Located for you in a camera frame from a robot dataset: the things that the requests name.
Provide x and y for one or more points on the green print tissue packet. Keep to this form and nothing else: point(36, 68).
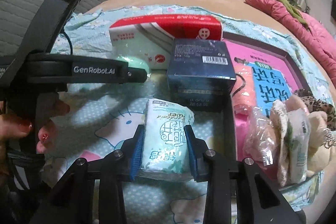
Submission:
point(165, 134)
point(299, 150)

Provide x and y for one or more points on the clear plastic bag beige ball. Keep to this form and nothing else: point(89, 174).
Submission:
point(260, 140)

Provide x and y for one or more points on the leopard print cloth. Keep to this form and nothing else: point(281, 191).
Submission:
point(320, 107)

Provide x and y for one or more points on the beige plush toy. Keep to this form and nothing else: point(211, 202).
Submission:
point(319, 150)

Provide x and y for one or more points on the pink towel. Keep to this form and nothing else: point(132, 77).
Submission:
point(245, 90)

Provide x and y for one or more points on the pink quilt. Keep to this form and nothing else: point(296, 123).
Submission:
point(315, 29)

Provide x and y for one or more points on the mint green round object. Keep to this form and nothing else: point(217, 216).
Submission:
point(136, 62)

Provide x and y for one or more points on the green cloth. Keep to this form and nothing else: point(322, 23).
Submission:
point(288, 7)

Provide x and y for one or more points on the pink book with dark frame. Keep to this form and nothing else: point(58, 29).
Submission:
point(262, 56)

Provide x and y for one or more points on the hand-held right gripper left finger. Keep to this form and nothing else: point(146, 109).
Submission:
point(137, 155)

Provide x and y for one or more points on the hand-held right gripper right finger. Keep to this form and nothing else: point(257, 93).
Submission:
point(193, 155)

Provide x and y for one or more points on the grey quilted headboard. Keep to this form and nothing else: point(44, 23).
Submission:
point(31, 3)

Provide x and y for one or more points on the silver tiara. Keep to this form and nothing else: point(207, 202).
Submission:
point(329, 138)

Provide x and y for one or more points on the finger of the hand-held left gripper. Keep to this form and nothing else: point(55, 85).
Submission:
point(137, 75)

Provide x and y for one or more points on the cartoon print blue bedsheet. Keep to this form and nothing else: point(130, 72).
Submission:
point(86, 113)

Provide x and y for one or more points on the red and white tissue box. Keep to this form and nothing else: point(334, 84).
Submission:
point(183, 27)

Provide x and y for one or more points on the dark blue box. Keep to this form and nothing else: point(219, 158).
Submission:
point(202, 66)

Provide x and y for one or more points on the person's left hand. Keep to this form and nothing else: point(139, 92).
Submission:
point(15, 127)

